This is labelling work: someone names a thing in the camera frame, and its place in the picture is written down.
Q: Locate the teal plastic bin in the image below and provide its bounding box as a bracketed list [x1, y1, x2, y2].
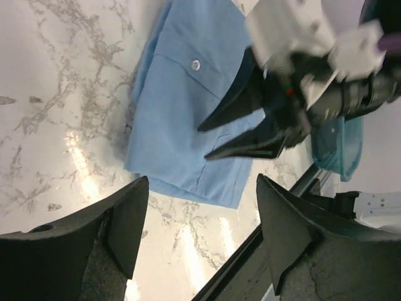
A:
[311, 117, 363, 182]

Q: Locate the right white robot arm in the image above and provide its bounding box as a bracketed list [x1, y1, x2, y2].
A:
[198, 1, 400, 160]

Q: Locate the light blue long sleeve shirt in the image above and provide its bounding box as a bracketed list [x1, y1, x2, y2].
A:
[125, 0, 264, 208]

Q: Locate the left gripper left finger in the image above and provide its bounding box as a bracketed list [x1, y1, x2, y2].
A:
[1, 177, 149, 300]

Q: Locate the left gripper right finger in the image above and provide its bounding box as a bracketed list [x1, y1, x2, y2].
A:
[256, 175, 400, 300]

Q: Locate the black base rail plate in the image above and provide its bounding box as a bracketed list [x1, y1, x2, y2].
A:
[190, 162, 401, 301]

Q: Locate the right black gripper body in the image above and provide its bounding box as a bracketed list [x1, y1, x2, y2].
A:
[261, 51, 341, 149]

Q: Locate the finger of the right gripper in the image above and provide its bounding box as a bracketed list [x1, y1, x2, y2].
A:
[205, 127, 286, 160]
[198, 46, 265, 132]

